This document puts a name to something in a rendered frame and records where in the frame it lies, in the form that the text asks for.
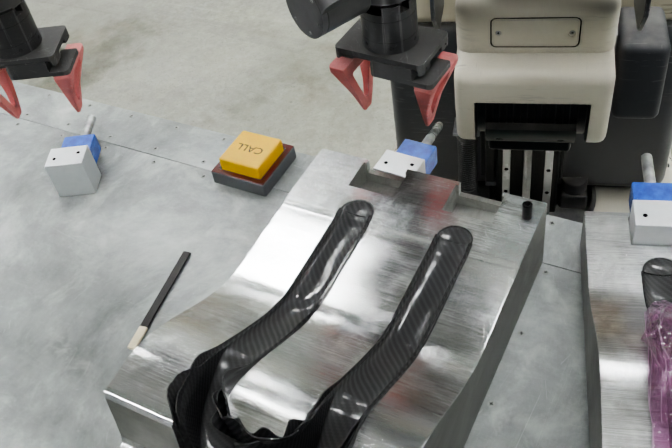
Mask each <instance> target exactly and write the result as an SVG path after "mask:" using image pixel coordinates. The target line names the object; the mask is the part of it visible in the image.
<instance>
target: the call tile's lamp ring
mask: <svg viewBox="0 0 672 448"><path fill-rule="evenodd" d="M282 145H283V148H286V149H285V150H284V152H283V153H282V154H281V155H280V157H279V158H278V159H277V160H276V162H275V163H274V164H273V165H272V167H271V168H270V169H269V170H268V172H267V173H266V174H265V175H264V177H263V178H262V179H261V180H259V179H255V178H251V177H248V176H244V175H240V174H237V173H233V172H229V171H226V170H222V169H219V168H220V167H221V164H220V161H219V163H218V164H217V165H216V166H215V167H214V168H213V170H212V172H215V173H219V174H223V175H226V176H230V177H234V178H237V179H241V180H244V181H248V182H252V183H255V184H259V185H262V186H263V185H264V183H265V182H266V181H267V180H268V178H269V177H270V176H271V174H272V173H273V172H274V171H275V169H276V168H277V167H278V166H279V164H280V163H281V162H282V160H283V159H284V158H285V157H286V155H287V154H288V153H289V152H290V150H291V149H292V148H293V147H294V146H292V145H288V144H284V143H282Z"/></svg>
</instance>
